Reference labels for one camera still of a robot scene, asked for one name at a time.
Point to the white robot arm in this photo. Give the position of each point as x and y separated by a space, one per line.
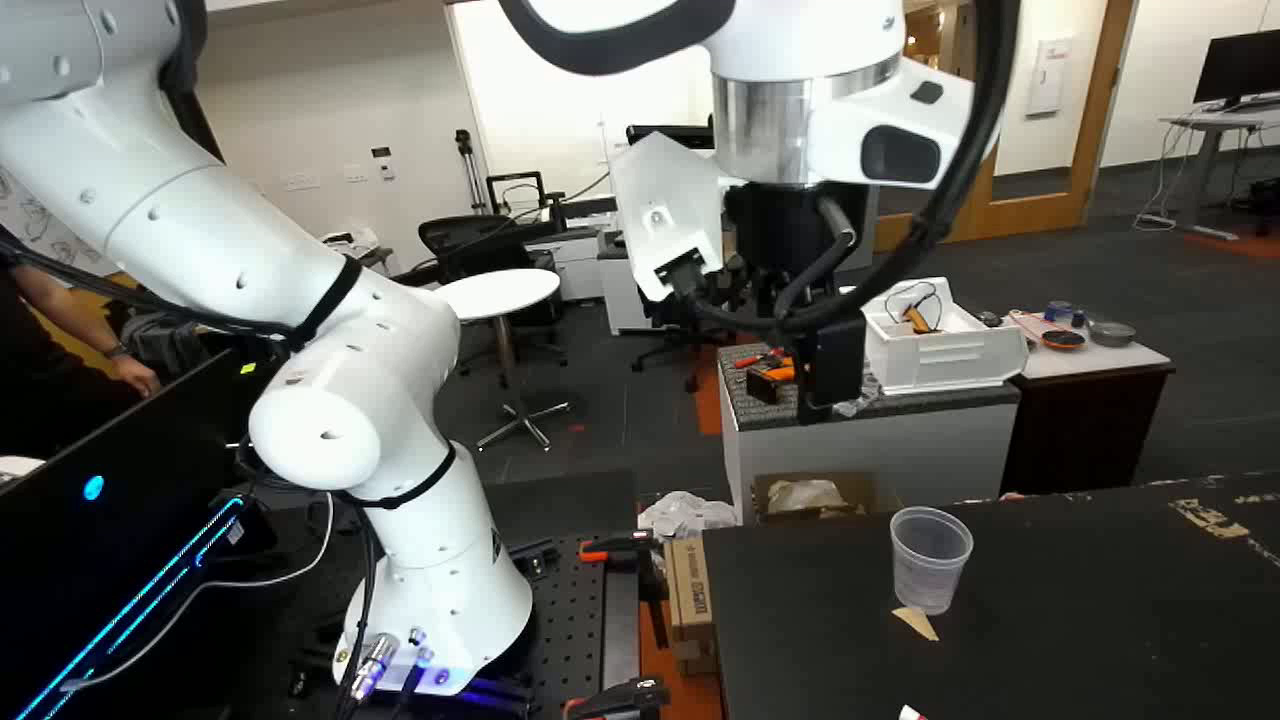
88 135

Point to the far monitor on desk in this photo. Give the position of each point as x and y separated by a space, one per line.
1242 71

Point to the clear plastic cup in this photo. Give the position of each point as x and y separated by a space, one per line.
928 553

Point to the white storage bin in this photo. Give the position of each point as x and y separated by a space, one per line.
921 340

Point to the black computer tower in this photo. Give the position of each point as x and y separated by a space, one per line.
111 533

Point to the grey cabinet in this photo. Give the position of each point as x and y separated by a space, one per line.
917 448

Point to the perforated metal breadboard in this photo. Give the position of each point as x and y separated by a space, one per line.
586 652

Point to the dark brown side cabinet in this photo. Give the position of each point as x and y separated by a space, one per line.
1081 413

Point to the orange black clamp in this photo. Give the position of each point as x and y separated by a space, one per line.
620 548

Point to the person in black shirt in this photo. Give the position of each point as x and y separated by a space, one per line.
52 297

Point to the round white stool table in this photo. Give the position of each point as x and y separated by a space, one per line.
494 297

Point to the orange power drill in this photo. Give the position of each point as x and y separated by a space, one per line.
768 375

